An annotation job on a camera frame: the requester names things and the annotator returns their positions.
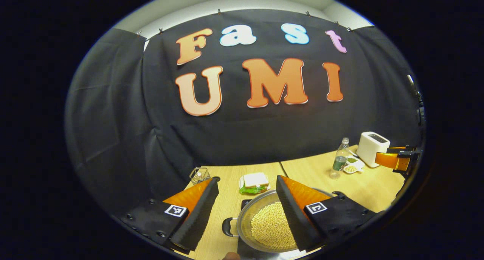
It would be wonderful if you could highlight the clear plastic water bottle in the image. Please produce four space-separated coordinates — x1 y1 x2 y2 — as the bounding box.
330 137 350 179

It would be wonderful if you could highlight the small wire basket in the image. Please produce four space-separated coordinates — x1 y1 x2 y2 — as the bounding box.
189 167 211 186

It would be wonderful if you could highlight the pile of soybeans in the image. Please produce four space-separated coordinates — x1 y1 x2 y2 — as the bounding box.
250 201 299 250

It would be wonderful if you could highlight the black induction cooktop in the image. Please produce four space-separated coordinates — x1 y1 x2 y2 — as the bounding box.
237 198 326 260

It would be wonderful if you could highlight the steel pot with black handles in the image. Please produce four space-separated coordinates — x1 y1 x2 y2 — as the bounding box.
222 188 346 253

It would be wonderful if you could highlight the white divided dish of beans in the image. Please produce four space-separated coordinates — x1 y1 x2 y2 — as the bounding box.
343 157 366 174

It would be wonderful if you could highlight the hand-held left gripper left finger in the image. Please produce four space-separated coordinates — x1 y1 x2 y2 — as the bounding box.
115 177 220 253

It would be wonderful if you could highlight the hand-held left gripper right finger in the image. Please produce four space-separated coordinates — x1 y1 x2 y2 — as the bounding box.
276 175 379 252

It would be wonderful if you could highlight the sandwich with lettuce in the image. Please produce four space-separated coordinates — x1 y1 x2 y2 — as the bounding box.
239 173 270 195

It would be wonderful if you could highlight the white toaster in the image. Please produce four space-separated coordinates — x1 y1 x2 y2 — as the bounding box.
356 131 391 168

